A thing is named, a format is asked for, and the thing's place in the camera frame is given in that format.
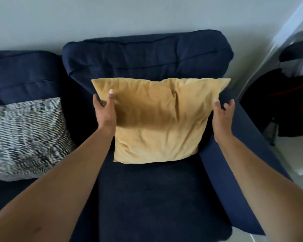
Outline person's right hand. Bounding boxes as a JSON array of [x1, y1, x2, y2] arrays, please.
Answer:
[[212, 98, 236, 141]]

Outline person's left hand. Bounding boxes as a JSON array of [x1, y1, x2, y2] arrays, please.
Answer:
[[93, 89, 117, 133]]

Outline yellow throw pillow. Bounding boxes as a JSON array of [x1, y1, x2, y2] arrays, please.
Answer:
[[91, 78, 231, 164]]

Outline person's left forearm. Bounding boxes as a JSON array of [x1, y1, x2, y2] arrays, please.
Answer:
[[0, 127, 115, 242]]

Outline person's right forearm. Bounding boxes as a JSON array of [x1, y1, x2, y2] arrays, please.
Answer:
[[214, 133, 303, 242]]

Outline navy blue back cushion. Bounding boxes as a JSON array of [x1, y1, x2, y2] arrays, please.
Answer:
[[0, 50, 66, 107], [62, 29, 234, 85]]

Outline black bag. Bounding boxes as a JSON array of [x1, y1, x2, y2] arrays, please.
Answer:
[[239, 68, 303, 137]]

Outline navy blue sofa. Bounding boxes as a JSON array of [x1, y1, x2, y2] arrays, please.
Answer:
[[0, 29, 293, 242]]

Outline black and white patterned pillow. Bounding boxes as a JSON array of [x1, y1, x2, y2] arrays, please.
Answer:
[[0, 97, 77, 181]]

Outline black chair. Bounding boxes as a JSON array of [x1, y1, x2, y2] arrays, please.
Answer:
[[278, 30, 303, 63]]

